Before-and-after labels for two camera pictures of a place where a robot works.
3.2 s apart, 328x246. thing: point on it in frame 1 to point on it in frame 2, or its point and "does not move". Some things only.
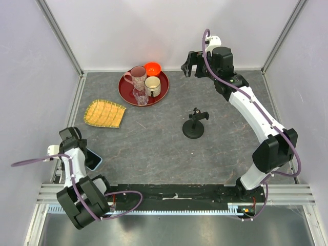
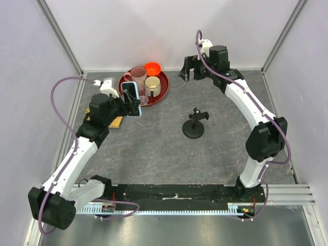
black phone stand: (193, 128) does not move
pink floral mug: (139, 75) does not move
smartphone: (93, 160) to (131, 98)
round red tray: (126, 89) does not move
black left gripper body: (84, 142) to (118, 107)
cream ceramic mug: (152, 85) does not move
